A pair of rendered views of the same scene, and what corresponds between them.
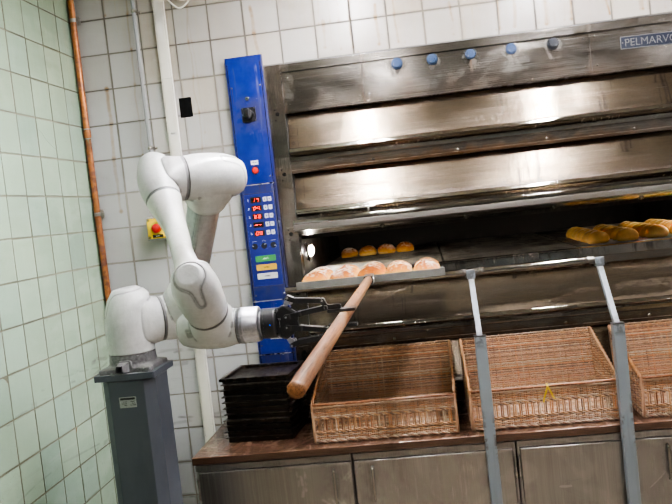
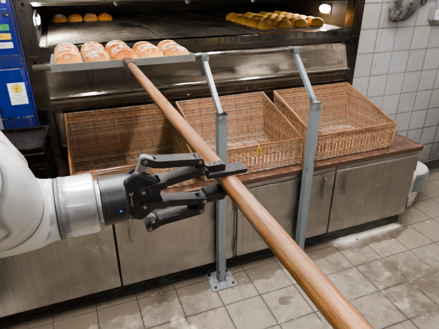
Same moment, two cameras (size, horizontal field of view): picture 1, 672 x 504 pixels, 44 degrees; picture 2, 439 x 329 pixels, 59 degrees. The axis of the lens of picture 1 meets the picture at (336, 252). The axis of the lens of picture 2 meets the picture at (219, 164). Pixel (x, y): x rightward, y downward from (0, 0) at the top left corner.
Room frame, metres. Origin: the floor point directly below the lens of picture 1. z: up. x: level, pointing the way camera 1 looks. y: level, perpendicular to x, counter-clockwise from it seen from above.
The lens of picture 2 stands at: (1.52, 0.27, 1.51)
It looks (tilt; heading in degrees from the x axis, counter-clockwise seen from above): 27 degrees down; 332
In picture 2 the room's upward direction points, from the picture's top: straight up
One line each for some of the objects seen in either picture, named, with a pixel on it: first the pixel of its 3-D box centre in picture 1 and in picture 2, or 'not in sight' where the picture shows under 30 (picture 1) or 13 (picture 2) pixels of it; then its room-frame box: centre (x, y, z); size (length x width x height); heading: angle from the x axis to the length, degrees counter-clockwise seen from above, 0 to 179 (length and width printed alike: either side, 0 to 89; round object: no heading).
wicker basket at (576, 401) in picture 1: (535, 375); (236, 132); (3.23, -0.73, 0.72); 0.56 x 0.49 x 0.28; 84
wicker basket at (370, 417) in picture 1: (386, 388); (127, 147); (3.30, -0.14, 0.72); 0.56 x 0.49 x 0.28; 83
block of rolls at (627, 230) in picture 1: (627, 230); (272, 19); (3.88, -1.37, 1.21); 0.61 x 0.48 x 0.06; 174
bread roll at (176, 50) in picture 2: (426, 267); (176, 52); (3.05, -0.33, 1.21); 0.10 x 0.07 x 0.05; 81
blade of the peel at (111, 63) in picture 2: (372, 274); (120, 54); (3.20, -0.13, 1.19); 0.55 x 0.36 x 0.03; 84
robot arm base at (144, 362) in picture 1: (131, 361); not in sight; (2.76, 0.72, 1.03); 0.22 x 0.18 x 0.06; 173
